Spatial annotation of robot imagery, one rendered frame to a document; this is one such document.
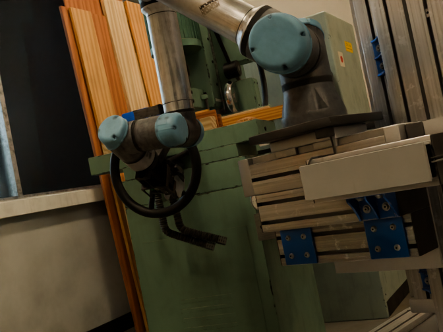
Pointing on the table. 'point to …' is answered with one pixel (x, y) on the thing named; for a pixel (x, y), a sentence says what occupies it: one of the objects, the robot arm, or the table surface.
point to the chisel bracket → (198, 99)
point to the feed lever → (231, 67)
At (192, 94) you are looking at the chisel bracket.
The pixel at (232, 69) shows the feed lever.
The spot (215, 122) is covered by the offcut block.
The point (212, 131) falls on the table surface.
